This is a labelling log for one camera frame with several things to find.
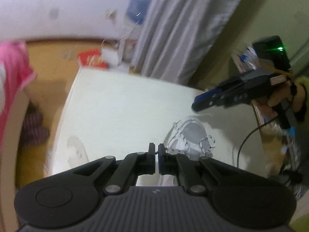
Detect white black speckled shoelace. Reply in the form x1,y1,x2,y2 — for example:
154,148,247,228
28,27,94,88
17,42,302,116
168,117,215,160

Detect white mint sneaker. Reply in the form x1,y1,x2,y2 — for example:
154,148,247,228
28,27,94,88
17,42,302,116
156,117,218,187

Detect person's right hand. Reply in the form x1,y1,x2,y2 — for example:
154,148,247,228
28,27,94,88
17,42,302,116
267,76,308,112

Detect black tracker box green light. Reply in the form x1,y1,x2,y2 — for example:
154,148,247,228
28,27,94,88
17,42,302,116
252,35,291,72

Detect cluttered side table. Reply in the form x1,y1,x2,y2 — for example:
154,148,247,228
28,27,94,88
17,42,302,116
231,45,305,194

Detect grey curtain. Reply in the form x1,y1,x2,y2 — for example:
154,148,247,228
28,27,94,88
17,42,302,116
132,0,241,85

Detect white water dispenser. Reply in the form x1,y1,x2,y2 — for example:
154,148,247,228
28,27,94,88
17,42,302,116
118,25,140,63

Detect dark red slippers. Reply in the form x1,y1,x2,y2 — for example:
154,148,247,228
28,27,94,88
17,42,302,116
20,112,50,147

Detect red gift box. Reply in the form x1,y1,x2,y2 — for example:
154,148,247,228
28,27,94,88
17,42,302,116
77,49,109,70

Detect blue water bottle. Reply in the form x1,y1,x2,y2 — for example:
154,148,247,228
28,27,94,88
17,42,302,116
126,0,151,25

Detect black cable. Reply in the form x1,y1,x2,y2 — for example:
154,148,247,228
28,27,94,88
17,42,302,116
236,115,281,168

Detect white wall socket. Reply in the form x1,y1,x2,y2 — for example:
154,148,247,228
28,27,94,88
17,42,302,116
105,9,117,23

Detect white wall switch plate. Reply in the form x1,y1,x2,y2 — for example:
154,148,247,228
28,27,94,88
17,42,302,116
49,7,60,20

